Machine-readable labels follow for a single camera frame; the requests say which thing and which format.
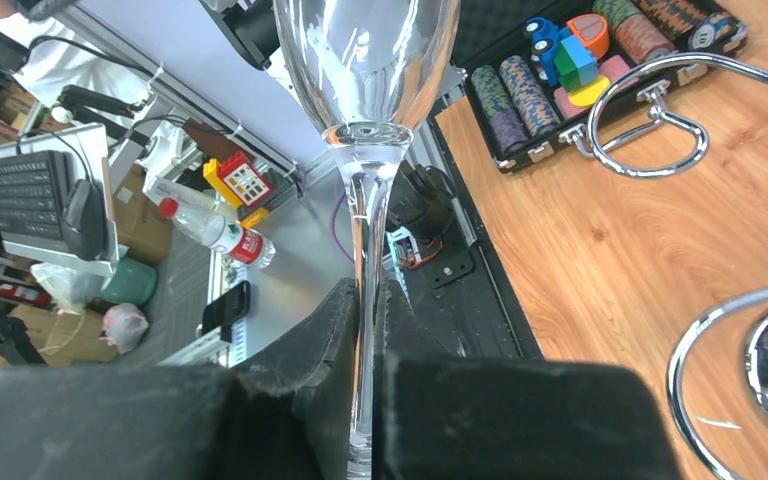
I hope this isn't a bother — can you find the black poker chip case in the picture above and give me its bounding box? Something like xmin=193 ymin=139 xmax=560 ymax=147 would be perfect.
xmin=452 ymin=1 xmax=748 ymax=174

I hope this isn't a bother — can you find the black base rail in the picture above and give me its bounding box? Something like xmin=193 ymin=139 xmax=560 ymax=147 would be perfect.
xmin=387 ymin=120 xmax=543 ymax=360

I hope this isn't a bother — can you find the red yellow toy block building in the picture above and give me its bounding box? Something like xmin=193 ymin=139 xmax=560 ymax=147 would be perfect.
xmin=202 ymin=150 xmax=275 ymax=228

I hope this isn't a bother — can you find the black keyboard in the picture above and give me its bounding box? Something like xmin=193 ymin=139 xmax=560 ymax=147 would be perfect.
xmin=0 ymin=151 xmax=70 ymax=242

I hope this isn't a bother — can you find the plastic water bottle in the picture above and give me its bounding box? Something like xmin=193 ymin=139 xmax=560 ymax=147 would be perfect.
xmin=143 ymin=176 xmax=276 ymax=269

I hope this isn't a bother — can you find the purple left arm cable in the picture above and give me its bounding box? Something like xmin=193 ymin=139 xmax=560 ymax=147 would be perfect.
xmin=329 ymin=192 xmax=357 ymax=268

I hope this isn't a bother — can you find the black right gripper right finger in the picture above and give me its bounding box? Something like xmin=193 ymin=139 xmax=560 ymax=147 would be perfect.
xmin=372 ymin=281 xmax=682 ymax=479

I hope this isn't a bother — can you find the black smartphone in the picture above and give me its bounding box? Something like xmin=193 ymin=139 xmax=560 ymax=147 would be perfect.
xmin=198 ymin=280 xmax=251 ymax=343

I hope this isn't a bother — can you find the clear wine glass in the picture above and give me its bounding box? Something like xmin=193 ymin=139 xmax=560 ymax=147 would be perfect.
xmin=274 ymin=0 xmax=460 ymax=479

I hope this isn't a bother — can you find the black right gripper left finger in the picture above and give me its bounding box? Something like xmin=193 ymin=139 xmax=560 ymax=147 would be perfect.
xmin=0 ymin=279 xmax=358 ymax=479

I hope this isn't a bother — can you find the chrome wine glass rack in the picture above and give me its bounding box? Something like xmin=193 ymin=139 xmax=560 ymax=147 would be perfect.
xmin=585 ymin=52 xmax=768 ymax=479

